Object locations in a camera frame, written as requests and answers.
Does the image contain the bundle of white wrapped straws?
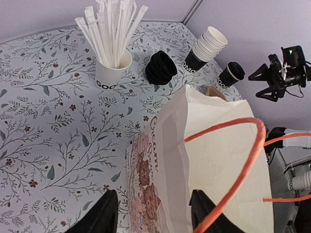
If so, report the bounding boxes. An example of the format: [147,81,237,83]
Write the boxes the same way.
[75,0,149,68]

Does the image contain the stack of black cup lids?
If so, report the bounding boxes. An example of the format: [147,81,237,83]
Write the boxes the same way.
[145,50,177,85]

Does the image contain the black plastic cup lid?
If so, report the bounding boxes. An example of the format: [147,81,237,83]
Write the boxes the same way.
[227,62,245,81]

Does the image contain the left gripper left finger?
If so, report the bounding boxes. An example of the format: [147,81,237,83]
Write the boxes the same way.
[66,190,119,233]

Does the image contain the black paper coffee cup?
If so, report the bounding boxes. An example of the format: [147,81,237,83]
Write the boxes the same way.
[216,70,239,89]

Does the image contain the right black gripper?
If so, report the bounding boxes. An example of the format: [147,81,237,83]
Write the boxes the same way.
[248,63,309,102]

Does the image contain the brown cardboard cup carrier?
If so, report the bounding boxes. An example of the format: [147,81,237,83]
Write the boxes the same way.
[206,86,227,101]

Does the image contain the white paper bag orange handles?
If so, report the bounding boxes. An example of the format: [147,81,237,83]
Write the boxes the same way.
[125,84,311,233]

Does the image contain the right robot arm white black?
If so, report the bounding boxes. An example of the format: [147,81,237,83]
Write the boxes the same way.
[248,46,311,102]

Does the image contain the stack of paper cups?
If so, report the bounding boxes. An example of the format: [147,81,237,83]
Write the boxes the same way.
[183,26,228,74]

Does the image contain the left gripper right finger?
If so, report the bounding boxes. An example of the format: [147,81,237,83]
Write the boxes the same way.
[189,189,246,233]

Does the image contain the white cup holding straws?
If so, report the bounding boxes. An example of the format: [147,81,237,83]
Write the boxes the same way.
[95,49,133,90]

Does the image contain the floral table mat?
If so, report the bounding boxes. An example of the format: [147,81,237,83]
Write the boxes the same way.
[0,20,243,233]

